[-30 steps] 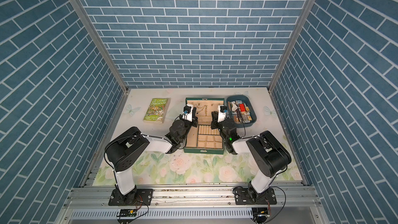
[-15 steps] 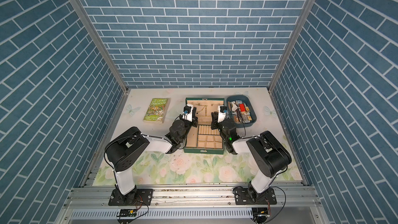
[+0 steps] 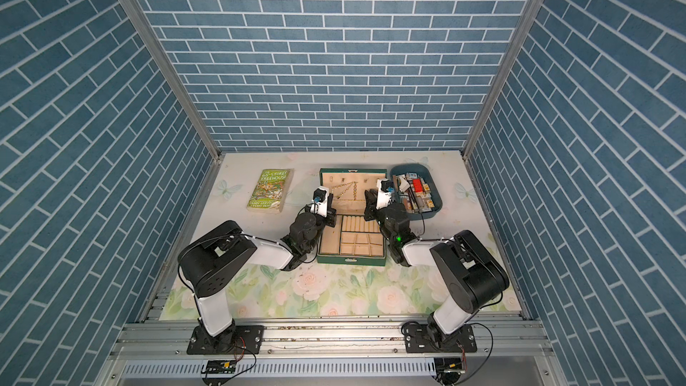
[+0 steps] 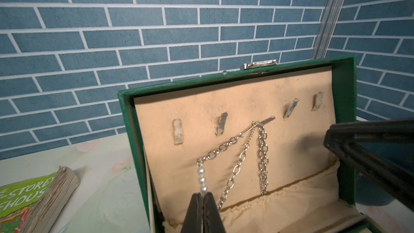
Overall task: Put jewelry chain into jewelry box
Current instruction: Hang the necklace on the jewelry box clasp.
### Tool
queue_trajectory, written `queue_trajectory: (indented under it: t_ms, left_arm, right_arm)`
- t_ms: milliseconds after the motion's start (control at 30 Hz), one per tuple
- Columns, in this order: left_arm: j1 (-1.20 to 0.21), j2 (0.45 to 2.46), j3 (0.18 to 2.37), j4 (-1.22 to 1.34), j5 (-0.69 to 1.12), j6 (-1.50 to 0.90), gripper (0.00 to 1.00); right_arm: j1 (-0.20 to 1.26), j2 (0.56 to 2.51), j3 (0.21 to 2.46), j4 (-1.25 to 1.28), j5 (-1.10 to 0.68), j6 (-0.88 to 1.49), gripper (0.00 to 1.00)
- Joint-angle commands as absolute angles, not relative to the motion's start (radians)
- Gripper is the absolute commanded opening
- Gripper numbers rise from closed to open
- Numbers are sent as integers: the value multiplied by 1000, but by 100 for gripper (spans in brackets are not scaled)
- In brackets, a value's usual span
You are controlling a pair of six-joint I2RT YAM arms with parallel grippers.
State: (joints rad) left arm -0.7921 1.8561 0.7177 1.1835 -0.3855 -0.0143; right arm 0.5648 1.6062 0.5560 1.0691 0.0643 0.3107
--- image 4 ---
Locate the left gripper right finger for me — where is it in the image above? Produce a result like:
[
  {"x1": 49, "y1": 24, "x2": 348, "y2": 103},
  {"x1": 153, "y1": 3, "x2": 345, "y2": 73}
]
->
[{"x1": 203, "y1": 192, "x2": 226, "y2": 233}]

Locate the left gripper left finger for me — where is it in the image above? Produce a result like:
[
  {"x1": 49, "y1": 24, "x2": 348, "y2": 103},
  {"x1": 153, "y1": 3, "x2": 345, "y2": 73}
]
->
[{"x1": 181, "y1": 193, "x2": 203, "y2": 233}]

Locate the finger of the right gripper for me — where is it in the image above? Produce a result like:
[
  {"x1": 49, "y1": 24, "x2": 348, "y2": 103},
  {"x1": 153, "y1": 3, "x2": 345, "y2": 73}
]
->
[{"x1": 323, "y1": 119, "x2": 414, "y2": 210}]

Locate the green jewelry box beige lining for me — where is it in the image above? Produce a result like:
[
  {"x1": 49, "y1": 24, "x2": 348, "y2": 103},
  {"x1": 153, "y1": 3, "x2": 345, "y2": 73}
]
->
[{"x1": 118, "y1": 57, "x2": 381, "y2": 233}]

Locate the pearl jewelry chain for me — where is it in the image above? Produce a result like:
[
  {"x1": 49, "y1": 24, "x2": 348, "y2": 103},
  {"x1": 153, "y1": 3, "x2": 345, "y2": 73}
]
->
[{"x1": 196, "y1": 121, "x2": 270, "y2": 211}]

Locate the teal tray of small items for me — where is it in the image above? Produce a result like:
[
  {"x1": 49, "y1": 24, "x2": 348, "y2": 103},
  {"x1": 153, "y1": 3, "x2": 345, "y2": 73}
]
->
[{"x1": 355, "y1": 172, "x2": 395, "y2": 206}]

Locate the green treehouse paperback book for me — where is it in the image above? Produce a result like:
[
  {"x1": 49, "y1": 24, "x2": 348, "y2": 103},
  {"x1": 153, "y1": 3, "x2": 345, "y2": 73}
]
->
[{"x1": 1, "y1": 166, "x2": 80, "y2": 233}]

